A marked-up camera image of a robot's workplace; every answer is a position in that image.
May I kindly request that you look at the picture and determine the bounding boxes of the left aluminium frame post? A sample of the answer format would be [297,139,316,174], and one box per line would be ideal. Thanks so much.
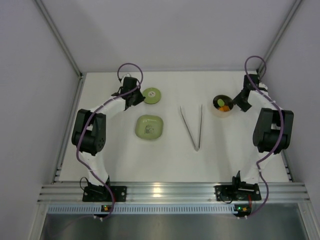
[33,0,83,79]

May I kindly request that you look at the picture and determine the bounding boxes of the aluminium frame post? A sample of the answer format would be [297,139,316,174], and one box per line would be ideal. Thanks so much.
[263,0,305,63]
[33,0,83,79]

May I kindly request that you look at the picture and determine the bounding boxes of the right aluminium frame post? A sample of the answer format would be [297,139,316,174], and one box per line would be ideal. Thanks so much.
[263,0,305,63]

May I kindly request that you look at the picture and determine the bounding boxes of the green square lunch box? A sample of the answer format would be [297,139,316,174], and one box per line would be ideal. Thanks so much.
[135,114,164,140]

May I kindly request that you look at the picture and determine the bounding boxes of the aluminium mounting rail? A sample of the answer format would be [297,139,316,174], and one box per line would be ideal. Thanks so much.
[37,181,310,204]

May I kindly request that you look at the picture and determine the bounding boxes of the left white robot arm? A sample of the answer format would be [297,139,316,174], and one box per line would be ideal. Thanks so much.
[71,73,145,188]

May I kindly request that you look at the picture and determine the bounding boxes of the green round lid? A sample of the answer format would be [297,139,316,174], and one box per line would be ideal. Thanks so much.
[142,87,162,105]

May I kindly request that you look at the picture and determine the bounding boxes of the metal serving tongs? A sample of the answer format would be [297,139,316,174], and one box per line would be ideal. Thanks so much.
[179,104,203,152]

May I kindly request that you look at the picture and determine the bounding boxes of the right black base bracket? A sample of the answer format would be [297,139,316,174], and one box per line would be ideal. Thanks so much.
[214,184,262,203]

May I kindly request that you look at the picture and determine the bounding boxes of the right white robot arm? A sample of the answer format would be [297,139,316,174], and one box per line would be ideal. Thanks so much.
[233,74,294,184]

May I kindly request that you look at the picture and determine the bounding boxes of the left black base bracket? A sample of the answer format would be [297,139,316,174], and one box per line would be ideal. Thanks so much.
[82,185,127,202]

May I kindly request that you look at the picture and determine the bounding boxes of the metal bowl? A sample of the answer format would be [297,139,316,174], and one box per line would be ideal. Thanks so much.
[212,94,235,118]

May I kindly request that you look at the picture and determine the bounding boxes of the black base bracket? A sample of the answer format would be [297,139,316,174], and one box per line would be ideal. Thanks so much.
[82,185,127,202]
[214,184,262,203]

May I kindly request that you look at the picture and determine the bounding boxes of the white slotted cable duct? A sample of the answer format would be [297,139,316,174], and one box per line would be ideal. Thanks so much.
[47,204,237,215]

